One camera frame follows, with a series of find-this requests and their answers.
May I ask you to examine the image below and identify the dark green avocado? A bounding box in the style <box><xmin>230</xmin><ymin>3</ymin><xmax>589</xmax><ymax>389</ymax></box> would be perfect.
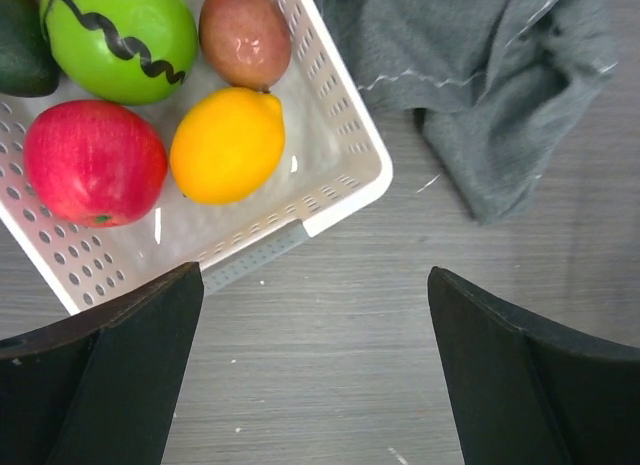
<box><xmin>1</xmin><ymin>0</ymin><xmax>60</xmax><ymax>98</ymax></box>

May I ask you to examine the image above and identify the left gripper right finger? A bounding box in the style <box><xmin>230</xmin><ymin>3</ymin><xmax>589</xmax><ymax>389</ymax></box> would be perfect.
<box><xmin>427</xmin><ymin>267</ymin><xmax>639</xmax><ymax>464</ymax></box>

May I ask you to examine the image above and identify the yellow lemon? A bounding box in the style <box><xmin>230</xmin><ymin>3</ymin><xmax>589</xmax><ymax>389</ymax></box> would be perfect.
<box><xmin>170</xmin><ymin>87</ymin><xmax>285</xmax><ymax>205</ymax></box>

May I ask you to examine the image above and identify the red apple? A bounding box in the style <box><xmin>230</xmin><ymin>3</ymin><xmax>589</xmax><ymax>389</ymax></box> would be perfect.
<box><xmin>23</xmin><ymin>100</ymin><xmax>168</xmax><ymax>228</ymax></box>

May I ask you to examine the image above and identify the white perforated plastic basket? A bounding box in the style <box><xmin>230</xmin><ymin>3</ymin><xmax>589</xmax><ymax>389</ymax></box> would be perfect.
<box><xmin>1</xmin><ymin>0</ymin><xmax>393</xmax><ymax>314</ymax></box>

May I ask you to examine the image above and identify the brown passion fruit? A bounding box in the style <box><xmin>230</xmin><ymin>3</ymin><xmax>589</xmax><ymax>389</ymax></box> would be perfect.
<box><xmin>199</xmin><ymin>0</ymin><xmax>292</xmax><ymax>92</ymax></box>

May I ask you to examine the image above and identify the green striped melon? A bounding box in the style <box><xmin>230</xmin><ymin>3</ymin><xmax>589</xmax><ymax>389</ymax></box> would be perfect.
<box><xmin>40</xmin><ymin>0</ymin><xmax>198</xmax><ymax>105</ymax></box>

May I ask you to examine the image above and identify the grey crumpled cloth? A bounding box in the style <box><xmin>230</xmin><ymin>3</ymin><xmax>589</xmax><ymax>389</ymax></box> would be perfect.
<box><xmin>315</xmin><ymin>0</ymin><xmax>617</xmax><ymax>224</ymax></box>

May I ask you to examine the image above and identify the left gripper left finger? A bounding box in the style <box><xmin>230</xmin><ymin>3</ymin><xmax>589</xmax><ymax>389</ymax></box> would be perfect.
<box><xmin>1</xmin><ymin>262</ymin><xmax>204</xmax><ymax>464</ymax></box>

